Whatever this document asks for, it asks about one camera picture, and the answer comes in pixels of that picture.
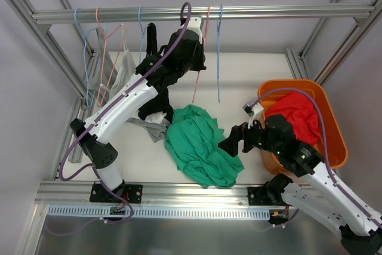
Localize red tank top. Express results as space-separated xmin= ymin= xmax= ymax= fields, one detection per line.
xmin=265 ymin=91 xmax=321 ymax=146

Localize green tank top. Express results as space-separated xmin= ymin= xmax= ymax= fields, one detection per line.
xmin=165 ymin=105 xmax=244 ymax=189

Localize pink hanger of green top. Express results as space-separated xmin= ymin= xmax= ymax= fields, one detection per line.
xmin=192 ymin=5 xmax=211 ymax=103

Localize black tank top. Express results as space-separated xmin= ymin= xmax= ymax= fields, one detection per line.
xmin=136 ymin=23 xmax=174 ymax=124

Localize white tank top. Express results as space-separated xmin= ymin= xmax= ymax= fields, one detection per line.
xmin=100 ymin=29 xmax=158 ymax=125

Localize pink hanger of white top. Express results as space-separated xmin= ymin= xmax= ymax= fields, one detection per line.
xmin=95 ymin=7 xmax=125 ymax=107

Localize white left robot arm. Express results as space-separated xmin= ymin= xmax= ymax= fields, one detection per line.
xmin=70 ymin=28 xmax=206 ymax=202

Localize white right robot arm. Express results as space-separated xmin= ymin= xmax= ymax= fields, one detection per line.
xmin=218 ymin=115 xmax=381 ymax=254

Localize grey tank top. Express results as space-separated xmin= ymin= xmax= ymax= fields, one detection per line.
xmin=85 ymin=41 xmax=170 ymax=144

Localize blue hanger of grey top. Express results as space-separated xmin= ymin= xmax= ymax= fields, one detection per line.
xmin=74 ymin=8 xmax=97 ymax=108

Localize orange plastic laundry basket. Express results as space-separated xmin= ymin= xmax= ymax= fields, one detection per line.
xmin=257 ymin=79 xmax=348 ymax=170

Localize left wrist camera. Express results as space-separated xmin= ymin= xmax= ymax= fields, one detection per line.
xmin=181 ymin=17 xmax=203 ymax=44

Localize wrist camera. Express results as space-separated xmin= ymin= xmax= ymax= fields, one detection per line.
xmin=243 ymin=103 xmax=264 ymax=128
xmin=181 ymin=17 xmax=203 ymax=44

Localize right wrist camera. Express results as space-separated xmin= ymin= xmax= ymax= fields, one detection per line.
xmin=243 ymin=103 xmax=264 ymax=128

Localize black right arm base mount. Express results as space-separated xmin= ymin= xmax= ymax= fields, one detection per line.
xmin=247 ymin=186 xmax=272 ymax=206

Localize aluminium hanging rail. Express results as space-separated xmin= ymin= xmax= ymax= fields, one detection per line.
xmin=32 ymin=3 xmax=377 ymax=24

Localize aluminium table edge rail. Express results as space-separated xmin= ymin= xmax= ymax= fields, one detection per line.
xmin=34 ymin=180 xmax=262 ymax=206

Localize white slotted cable duct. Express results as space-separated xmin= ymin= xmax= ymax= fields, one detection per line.
xmin=47 ymin=204 xmax=270 ymax=221

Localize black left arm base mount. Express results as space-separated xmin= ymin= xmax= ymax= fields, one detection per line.
xmin=89 ymin=182 xmax=143 ymax=204

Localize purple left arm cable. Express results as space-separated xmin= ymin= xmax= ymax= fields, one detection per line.
xmin=60 ymin=1 xmax=192 ymax=182

